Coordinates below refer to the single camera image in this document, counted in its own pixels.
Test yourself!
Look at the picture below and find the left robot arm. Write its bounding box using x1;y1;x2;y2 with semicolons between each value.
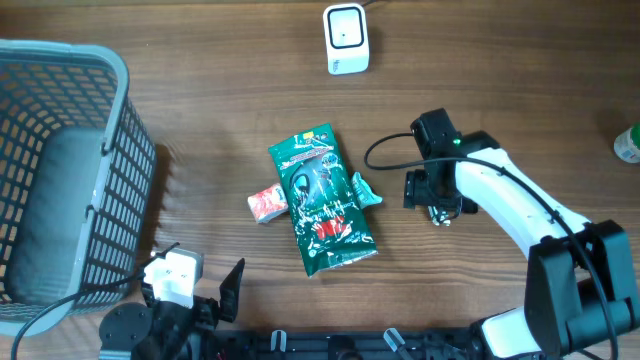
98;259;245;360

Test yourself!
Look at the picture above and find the green 3M package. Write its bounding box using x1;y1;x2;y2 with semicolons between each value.
269;123;378;277

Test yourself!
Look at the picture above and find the red white snack packet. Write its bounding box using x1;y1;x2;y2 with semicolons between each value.
247;183;289;223

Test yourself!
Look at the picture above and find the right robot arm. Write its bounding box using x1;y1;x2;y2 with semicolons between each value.
404;109;639;359

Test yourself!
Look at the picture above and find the teal wet wipes pack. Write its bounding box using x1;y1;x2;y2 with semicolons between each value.
351;172;383;209

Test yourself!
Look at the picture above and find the white barcode scanner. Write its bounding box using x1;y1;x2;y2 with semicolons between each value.
322;3;370;76

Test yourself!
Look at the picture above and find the grey plastic mesh basket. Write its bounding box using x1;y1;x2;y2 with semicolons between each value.
1;40;157;336

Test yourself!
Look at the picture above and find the green lid jar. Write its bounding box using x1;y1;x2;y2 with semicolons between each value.
614;123;640;164

